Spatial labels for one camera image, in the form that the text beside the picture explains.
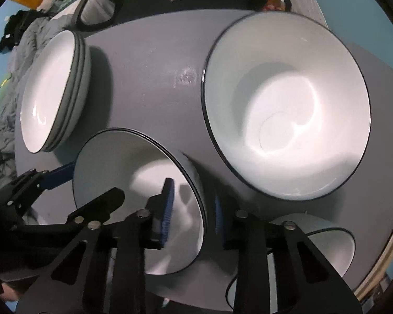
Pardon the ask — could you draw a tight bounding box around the black clothes pile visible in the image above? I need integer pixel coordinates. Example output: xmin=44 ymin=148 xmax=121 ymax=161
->
xmin=0 ymin=9 xmax=31 ymax=53

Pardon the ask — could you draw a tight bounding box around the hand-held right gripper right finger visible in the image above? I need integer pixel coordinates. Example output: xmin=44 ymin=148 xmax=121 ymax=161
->
xmin=214 ymin=195 xmax=363 ymax=314

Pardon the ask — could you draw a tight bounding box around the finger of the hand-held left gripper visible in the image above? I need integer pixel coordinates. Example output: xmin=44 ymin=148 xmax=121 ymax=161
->
xmin=0 ymin=162 xmax=77 ymax=216
xmin=68 ymin=188 xmax=125 ymax=228

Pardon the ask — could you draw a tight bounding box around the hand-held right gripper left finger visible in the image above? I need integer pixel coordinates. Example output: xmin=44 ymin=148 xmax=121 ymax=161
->
xmin=16 ymin=177 xmax=175 ymax=314

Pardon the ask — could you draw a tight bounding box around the grey duvet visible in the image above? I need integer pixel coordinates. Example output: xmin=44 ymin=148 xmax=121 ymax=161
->
xmin=0 ymin=16 xmax=69 ymax=177

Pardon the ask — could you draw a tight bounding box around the white plate dark rim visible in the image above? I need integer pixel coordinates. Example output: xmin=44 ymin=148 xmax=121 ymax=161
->
xmin=47 ymin=36 xmax=92 ymax=153
xmin=42 ymin=33 xmax=87 ymax=154
xmin=20 ymin=30 xmax=82 ymax=154

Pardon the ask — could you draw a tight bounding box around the white bowl dark rim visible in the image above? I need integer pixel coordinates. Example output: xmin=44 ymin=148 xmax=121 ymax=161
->
xmin=73 ymin=128 xmax=208 ymax=276
xmin=227 ymin=214 xmax=356 ymax=313
xmin=201 ymin=11 xmax=371 ymax=201

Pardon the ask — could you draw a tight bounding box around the white bed sheet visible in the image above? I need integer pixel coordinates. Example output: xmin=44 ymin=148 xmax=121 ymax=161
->
xmin=57 ymin=0 xmax=115 ymax=25

